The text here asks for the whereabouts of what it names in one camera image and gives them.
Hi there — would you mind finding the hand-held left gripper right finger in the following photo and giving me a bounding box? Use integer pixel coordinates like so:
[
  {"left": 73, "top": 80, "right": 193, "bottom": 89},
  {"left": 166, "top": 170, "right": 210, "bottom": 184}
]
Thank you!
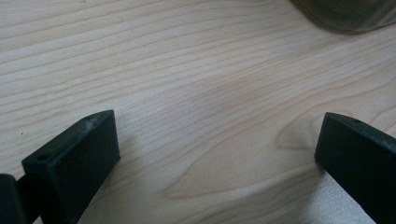
[{"left": 314, "top": 111, "right": 396, "bottom": 224}]

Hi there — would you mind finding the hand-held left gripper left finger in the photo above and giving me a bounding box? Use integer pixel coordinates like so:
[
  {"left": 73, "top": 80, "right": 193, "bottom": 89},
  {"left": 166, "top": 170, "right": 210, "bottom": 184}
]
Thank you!
[{"left": 21, "top": 109, "right": 121, "bottom": 224}]

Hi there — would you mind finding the clear grey storage box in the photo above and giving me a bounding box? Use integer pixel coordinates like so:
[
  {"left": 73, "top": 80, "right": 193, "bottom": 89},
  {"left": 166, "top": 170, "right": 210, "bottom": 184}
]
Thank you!
[{"left": 289, "top": 0, "right": 396, "bottom": 35}]

